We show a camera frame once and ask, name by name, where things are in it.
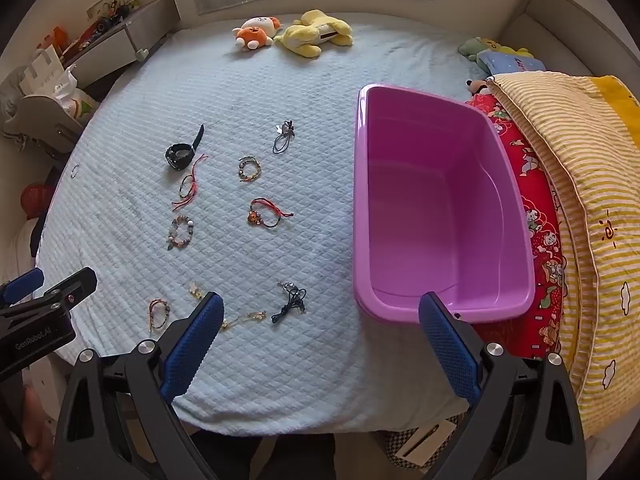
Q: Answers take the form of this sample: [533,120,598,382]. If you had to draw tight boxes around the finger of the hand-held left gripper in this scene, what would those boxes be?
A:
[0,267,45,307]
[0,267,98,318]

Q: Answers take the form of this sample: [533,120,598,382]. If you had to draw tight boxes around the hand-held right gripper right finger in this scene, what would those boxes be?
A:
[419,291,587,480]

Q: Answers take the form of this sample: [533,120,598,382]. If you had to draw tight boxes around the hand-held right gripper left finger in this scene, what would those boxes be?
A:
[52,291,225,480]

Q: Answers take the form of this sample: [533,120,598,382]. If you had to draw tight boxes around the small thin woven bracelet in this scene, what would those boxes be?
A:
[148,298,171,333]

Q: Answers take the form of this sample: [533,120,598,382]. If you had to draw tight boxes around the yellow charm chain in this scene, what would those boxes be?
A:
[189,282,267,332]

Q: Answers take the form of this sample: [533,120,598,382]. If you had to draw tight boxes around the black cord keychain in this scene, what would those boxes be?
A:
[271,281,307,324]

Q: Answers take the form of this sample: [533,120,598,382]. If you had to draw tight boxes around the grey beaded bracelet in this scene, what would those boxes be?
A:
[166,216,195,252]

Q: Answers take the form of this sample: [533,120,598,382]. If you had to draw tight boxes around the red bracelet with orange ball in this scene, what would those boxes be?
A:
[247,198,295,229]

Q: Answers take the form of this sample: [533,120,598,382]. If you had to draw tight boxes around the red string bracelet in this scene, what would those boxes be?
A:
[171,154,209,212]

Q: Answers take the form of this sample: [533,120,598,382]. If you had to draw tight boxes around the purple plastic basin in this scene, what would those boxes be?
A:
[352,84,537,325]

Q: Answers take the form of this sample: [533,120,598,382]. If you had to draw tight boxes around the black wrist watch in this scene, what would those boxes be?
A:
[165,124,206,172]

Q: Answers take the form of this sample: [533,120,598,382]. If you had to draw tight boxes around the yellow braided beaded bracelet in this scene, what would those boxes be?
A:
[238,156,262,182]

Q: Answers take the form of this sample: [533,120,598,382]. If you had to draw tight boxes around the dark cord charm necklace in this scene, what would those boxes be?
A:
[272,120,297,154]

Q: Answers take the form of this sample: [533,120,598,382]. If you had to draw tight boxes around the red basket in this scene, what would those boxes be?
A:
[21,185,55,220]

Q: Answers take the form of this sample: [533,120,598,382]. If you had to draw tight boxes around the checkered cloth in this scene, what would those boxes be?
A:
[375,414,468,472]

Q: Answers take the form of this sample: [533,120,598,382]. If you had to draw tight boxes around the person's legs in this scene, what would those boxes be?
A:
[190,429,383,480]

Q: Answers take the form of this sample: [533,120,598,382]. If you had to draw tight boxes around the red printed quilt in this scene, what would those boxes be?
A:
[465,94,568,361]

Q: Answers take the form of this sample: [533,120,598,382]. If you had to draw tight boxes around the grey chair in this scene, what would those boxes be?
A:
[4,94,83,162]

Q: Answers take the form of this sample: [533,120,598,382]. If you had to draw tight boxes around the white printed plastic bag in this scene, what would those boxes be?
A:
[50,67,98,122]

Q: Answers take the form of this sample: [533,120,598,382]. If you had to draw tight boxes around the yellow striped quilt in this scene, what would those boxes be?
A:
[487,72,640,441]

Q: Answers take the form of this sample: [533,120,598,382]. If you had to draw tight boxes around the grey bedside shelf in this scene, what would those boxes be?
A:
[65,0,181,86]

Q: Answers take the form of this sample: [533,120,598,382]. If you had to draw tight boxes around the light blue quilted bed blanket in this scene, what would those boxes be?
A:
[35,10,506,436]

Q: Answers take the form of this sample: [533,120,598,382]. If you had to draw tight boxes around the assorted small trinkets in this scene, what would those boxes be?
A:
[37,0,143,58]

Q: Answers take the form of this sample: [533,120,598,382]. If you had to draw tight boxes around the blue printed pillow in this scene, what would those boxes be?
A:
[475,50,548,73]

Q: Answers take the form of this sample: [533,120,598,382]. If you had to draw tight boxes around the green plush toy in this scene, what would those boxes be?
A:
[459,37,496,58]

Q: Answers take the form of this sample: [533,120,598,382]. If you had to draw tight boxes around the yellow fleece blanket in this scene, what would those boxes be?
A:
[595,76,640,131]

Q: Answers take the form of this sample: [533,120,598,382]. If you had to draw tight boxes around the small yellow plush toy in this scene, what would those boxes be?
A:
[487,37,528,56]

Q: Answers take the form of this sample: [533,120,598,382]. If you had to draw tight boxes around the orange and white plush toy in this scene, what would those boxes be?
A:
[232,16,284,52]

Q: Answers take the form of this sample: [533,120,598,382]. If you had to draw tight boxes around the beige upholstered headboard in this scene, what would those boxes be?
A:
[497,0,640,86]

